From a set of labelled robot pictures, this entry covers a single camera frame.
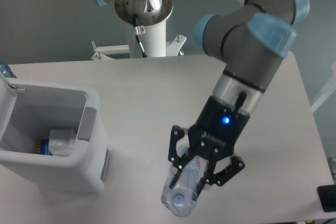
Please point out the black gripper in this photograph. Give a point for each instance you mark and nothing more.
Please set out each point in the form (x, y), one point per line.
(218, 132)

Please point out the clear plastic water bottle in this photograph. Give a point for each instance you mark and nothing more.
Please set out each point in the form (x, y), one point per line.
(182, 198)

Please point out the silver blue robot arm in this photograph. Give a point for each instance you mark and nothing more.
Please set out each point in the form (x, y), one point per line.
(252, 42)

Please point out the white plastic trash can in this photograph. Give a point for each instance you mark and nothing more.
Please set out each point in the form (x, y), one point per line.
(32, 111)

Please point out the black device at edge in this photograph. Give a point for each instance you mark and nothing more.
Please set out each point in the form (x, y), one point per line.
(327, 197)

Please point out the blue yellow snack packet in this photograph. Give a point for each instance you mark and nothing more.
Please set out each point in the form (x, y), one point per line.
(43, 147)

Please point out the blue bottle behind bin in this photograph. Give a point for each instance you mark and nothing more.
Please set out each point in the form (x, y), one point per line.
(6, 70)

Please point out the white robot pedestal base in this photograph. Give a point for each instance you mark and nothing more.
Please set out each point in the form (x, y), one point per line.
(145, 25)

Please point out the white table leg frame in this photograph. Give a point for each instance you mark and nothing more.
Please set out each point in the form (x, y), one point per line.
(324, 92)

